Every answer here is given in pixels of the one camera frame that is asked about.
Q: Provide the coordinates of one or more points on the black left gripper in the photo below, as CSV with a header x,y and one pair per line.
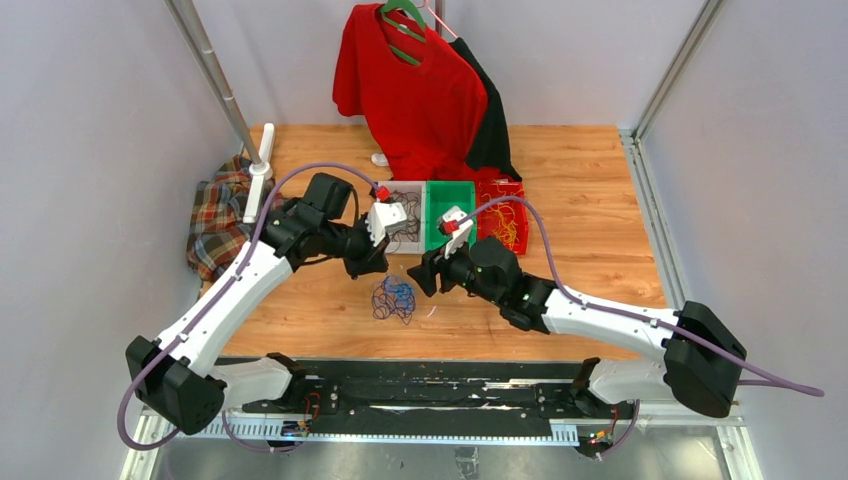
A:
x,y
372,260

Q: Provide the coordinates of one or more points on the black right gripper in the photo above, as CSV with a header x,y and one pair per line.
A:
x,y
425,273

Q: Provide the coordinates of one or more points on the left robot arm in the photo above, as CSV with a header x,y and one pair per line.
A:
x,y
177,374

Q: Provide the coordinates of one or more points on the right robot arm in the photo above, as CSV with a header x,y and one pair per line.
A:
x,y
687,355

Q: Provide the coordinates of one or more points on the green plastic bin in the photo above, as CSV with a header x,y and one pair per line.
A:
x,y
441,196

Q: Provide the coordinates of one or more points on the red plastic bin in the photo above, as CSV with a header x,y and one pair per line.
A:
x,y
506,221

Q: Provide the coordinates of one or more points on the white stand with pole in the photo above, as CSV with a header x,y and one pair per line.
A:
x,y
189,22

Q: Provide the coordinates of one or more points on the black t-shirt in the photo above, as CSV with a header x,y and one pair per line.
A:
x,y
490,152

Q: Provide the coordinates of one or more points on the plaid cloth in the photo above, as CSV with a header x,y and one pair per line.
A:
x,y
217,230

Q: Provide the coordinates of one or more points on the red t-shirt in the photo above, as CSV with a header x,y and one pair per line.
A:
x,y
423,119

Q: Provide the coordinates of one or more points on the green clothes hanger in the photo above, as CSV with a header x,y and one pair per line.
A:
x,y
405,18

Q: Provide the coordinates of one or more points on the pink clothes hanger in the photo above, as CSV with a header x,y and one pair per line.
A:
x,y
437,9

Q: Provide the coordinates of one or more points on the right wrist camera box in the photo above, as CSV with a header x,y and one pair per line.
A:
x,y
454,225

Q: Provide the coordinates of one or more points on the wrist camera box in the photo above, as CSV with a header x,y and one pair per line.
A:
x,y
454,225
384,219

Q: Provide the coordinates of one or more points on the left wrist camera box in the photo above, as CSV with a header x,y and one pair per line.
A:
x,y
384,219

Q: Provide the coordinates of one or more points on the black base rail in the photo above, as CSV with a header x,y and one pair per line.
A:
x,y
445,402

